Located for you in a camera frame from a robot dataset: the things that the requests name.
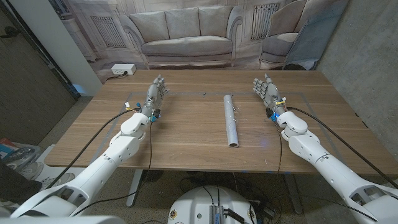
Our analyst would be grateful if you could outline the clear plastic bag of items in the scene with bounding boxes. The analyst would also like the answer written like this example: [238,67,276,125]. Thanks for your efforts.
[0,138,41,170]

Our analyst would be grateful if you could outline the blue-grey leaning board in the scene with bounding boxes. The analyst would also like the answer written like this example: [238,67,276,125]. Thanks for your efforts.
[282,0,351,71]

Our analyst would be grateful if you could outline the grey table leg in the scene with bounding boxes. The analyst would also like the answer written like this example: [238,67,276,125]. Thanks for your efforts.
[283,173,304,215]
[126,169,144,208]

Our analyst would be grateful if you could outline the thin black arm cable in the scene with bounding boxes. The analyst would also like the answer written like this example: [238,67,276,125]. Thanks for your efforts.
[73,119,154,218]
[274,120,283,175]

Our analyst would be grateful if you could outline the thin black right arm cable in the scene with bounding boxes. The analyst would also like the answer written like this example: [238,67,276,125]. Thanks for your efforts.
[274,120,283,175]

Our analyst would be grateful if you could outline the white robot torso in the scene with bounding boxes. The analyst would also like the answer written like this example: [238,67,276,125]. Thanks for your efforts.
[167,185,257,224]

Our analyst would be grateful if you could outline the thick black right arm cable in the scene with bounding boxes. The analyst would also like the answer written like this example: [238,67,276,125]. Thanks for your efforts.
[285,106,398,189]

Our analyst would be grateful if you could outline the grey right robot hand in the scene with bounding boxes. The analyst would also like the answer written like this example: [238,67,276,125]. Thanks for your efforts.
[252,73,287,116]

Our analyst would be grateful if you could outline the white power strip box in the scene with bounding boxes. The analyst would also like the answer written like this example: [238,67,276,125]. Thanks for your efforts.
[111,63,137,76]

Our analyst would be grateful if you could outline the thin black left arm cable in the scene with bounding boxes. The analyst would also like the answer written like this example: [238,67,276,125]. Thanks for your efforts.
[73,119,154,218]

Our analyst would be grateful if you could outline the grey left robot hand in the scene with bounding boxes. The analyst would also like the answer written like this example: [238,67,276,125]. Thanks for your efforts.
[141,73,170,118]

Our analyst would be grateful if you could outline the printed sofa backdrop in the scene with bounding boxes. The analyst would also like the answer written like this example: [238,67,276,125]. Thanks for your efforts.
[49,0,349,83]

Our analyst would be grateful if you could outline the silver box on torso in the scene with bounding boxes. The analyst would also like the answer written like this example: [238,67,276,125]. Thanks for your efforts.
[208,205,225,224]

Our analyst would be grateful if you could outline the dark wooden door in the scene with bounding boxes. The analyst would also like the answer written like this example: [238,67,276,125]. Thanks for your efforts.
[0,6,78,146]

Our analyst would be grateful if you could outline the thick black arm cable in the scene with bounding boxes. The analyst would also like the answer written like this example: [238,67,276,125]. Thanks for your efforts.
[46,105,139,190]
[285,106,398,189]

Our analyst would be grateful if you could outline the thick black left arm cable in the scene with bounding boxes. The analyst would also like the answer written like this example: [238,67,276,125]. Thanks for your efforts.
[46,105,139,190]

